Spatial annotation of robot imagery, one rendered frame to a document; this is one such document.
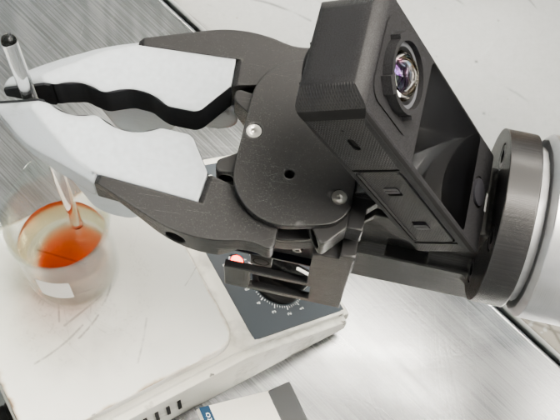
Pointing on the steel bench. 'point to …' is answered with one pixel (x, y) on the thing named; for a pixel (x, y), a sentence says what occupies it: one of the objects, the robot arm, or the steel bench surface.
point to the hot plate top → (107, 332)
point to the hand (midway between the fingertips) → (29, 94)
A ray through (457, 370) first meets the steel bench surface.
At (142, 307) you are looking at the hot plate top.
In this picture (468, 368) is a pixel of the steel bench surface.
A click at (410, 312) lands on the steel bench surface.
